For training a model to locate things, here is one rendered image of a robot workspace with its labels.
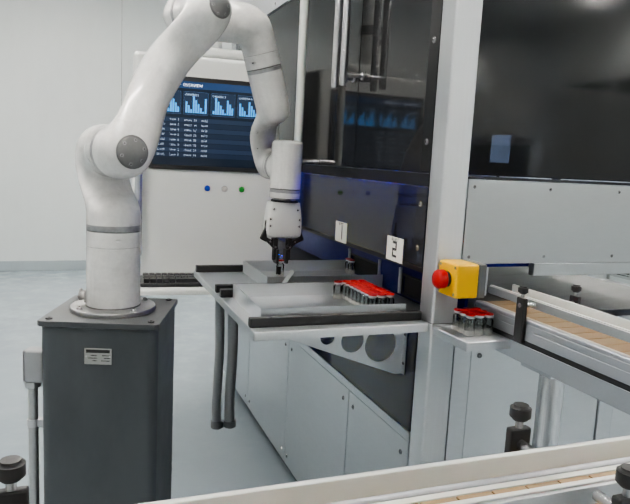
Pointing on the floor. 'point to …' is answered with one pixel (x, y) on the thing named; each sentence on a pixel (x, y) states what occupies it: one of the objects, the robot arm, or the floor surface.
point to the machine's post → (444, 221)
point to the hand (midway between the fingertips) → (280, 255)
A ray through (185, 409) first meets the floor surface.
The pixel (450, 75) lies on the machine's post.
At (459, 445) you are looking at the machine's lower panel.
